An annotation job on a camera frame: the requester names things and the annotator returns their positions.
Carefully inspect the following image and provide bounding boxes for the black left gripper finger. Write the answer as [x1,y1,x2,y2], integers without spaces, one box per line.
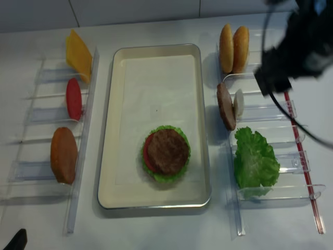
[4,229,28,250]

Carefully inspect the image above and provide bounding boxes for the brown meat patty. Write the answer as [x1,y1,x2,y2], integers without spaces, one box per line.
[148,129,190,176]

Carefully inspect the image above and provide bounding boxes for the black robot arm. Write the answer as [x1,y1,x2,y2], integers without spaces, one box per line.
[254,1,332,149]

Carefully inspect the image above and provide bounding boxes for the lettuce leaf on tray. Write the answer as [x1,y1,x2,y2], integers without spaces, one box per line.
[140,125,191,183]

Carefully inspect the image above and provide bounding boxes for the tomato slice on tray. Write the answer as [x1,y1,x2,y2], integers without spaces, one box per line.
[143,133,157,173]

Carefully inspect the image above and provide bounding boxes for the red tomato slice in rack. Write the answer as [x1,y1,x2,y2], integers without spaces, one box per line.
[66,78,82,121]

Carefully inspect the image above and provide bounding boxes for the yellow cheese slice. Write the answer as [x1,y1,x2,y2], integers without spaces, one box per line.
[66,29,93,84]

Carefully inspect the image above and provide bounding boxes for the large lettuce leaf in rack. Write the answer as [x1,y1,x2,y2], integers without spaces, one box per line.
[234,127,280,199]

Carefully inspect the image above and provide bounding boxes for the meat patty in right rack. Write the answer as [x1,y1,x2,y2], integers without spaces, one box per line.
[216,82,236,131]

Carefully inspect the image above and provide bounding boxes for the clear acrylic rack left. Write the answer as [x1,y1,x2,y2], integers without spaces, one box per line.
[1,52,100,234]

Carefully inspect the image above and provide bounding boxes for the clear acrylic rack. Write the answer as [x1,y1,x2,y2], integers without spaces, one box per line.
[199,28,327,236]
[1,52,100,234]

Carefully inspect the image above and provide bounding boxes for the brown bun in left rack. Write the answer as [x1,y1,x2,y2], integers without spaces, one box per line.
[50,127,78,185]

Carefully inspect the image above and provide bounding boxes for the cream metal tray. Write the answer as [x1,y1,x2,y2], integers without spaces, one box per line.
[97,44,211,210]

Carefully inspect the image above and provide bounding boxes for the white tray liner paper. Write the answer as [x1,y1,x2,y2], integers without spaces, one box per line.
[116,55,203,184]

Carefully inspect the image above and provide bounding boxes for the clear acrylic rack right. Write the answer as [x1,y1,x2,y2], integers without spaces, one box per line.
[199,28,327,236]

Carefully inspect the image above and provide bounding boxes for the golden bun left of pair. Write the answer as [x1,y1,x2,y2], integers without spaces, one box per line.
[219,23,234,73]

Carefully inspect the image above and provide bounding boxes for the golden bun of pair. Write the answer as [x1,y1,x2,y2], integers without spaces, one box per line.
[219,23,234,73]
[233,26,249,73]

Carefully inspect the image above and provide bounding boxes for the golden bun right of pair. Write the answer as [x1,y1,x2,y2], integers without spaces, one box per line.
[233,26,249,73]

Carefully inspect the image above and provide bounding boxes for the black cable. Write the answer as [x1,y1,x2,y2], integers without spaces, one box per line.
[261,0,333,149]

